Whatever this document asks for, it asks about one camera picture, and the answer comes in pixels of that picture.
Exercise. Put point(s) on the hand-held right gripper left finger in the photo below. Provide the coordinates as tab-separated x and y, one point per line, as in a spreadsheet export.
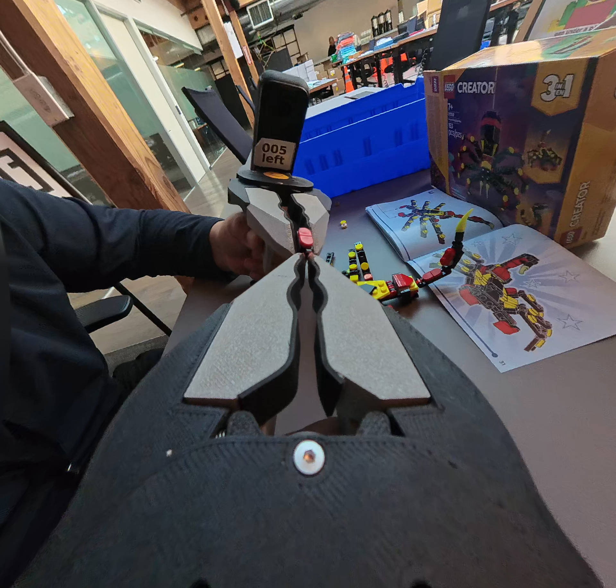
250	347

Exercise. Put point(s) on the red yellow toy brick scorpion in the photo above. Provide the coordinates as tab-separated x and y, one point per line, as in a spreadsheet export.
402	282

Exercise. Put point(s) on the open building instruction booklet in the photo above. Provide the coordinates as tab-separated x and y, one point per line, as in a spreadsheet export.
452	304

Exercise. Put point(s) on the blue plastic bin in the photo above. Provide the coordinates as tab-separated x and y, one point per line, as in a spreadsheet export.
361	140

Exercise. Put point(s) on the framed marker sign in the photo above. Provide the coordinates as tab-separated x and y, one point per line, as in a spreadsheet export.
29	164

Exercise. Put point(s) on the purple yellow toy set box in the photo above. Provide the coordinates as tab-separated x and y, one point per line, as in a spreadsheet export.
505	140

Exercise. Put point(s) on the person's left forearm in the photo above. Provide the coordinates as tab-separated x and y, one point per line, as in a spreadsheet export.
120	241

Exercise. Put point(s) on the wooden pillar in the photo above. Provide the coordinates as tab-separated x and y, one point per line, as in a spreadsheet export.
96	107

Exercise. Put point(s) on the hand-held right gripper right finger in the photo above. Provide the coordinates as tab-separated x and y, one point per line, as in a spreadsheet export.
370	352

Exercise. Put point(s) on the person's left hand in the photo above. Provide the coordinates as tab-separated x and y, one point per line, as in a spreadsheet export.
231	246

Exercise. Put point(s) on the instruction board on brown stand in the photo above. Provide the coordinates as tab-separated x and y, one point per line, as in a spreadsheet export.
577	5

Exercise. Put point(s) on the black office chair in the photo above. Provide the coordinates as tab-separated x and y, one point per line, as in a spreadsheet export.
106	309
216	121
462	20

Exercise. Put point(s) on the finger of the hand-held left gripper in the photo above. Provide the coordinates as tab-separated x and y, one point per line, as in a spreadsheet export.
269	215
318	212

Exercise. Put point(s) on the small red black toy brick piece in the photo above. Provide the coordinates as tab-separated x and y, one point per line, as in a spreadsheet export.
304	236

